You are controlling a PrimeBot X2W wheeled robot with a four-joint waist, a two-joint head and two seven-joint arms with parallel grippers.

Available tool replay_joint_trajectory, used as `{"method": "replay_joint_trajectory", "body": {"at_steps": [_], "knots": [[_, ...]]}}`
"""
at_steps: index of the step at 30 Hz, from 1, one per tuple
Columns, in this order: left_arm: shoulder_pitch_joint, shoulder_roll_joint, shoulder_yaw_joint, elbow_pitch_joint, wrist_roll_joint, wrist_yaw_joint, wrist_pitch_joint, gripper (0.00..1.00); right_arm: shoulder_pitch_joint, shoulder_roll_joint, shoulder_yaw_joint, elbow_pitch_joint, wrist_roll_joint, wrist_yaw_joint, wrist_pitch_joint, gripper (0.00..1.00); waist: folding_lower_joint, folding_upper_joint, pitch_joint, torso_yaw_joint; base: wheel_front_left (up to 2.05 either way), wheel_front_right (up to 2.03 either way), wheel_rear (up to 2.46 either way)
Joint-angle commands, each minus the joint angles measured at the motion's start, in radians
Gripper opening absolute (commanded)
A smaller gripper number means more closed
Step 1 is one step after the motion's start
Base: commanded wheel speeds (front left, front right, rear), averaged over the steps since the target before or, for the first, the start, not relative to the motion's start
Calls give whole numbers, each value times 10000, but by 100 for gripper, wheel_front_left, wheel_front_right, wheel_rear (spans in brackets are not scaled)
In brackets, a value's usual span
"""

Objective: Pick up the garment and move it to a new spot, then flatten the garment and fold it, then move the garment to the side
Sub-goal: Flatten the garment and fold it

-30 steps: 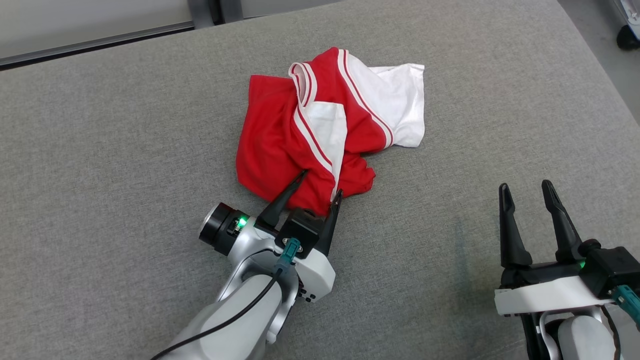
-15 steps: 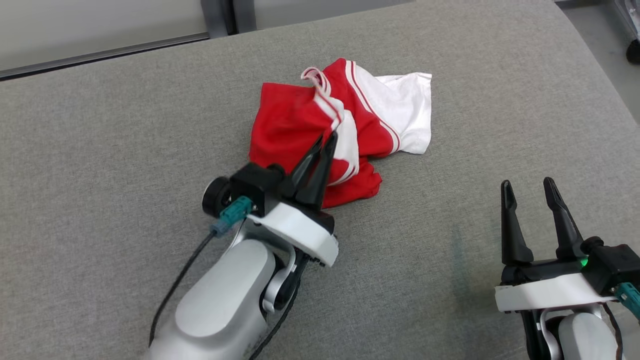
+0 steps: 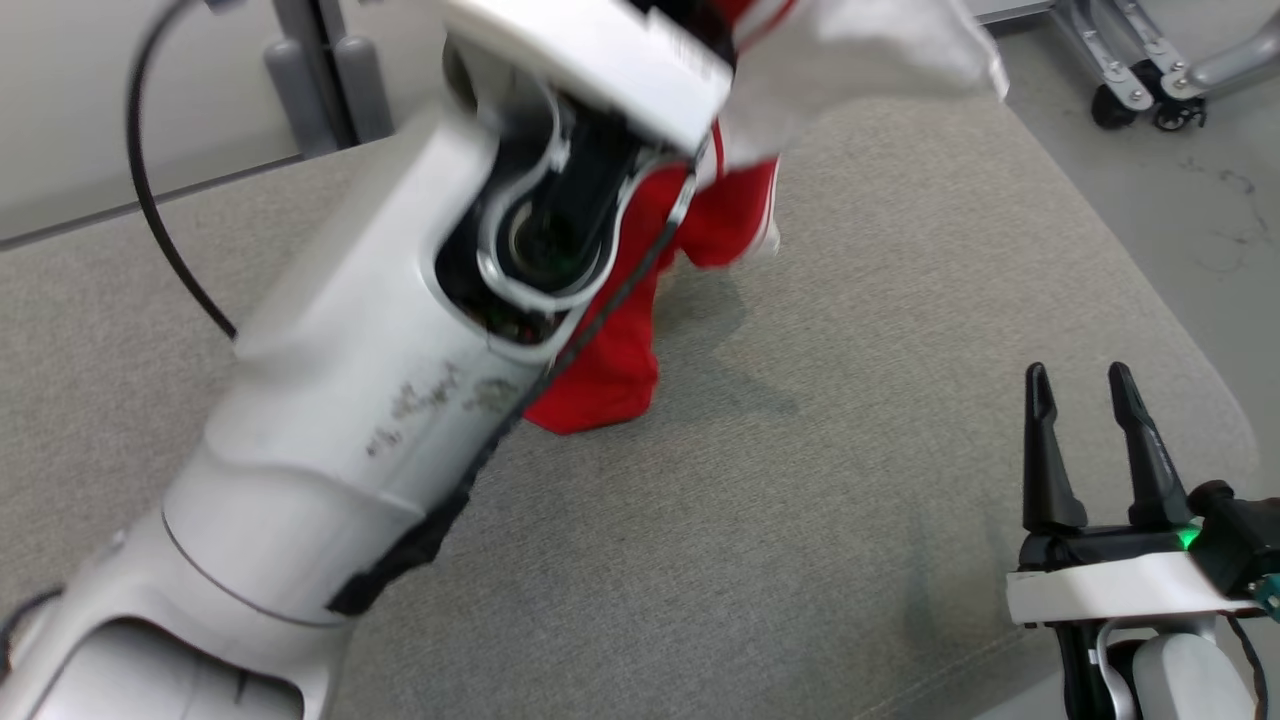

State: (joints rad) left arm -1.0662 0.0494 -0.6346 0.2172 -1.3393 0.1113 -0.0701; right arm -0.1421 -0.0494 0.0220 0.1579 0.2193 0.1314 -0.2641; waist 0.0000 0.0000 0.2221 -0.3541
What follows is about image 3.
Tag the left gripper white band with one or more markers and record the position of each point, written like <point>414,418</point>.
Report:
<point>600,50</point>

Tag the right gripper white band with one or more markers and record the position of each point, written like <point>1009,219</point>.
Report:
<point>1110,590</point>

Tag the red garment with white stripes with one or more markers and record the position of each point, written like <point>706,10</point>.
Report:
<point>610,380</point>

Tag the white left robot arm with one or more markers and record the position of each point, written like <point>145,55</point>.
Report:
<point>340,330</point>

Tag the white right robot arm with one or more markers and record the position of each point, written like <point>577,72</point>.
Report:
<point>1180,680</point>

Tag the grey wheeled metal base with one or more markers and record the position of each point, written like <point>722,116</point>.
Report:
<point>1110,108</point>

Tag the grey partition post with feet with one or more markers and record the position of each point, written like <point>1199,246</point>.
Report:
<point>360,90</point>

